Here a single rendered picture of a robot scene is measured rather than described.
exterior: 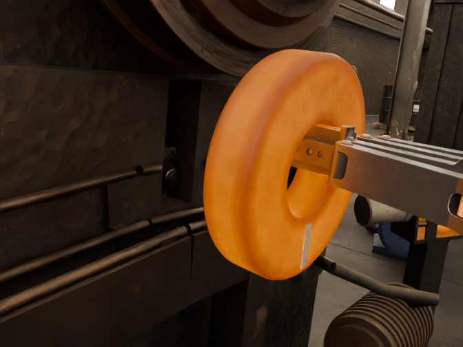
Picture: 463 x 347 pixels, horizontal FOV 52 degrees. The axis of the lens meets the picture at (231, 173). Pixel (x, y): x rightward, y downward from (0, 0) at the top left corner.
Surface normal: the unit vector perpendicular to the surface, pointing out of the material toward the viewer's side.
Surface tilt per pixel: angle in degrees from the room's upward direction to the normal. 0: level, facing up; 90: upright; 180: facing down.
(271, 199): 93
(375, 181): 90
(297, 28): 90
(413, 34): 90
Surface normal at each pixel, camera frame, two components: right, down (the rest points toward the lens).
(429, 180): -0.78, 0.04
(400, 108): -0.62, 0.10
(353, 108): 0.77, 0.25
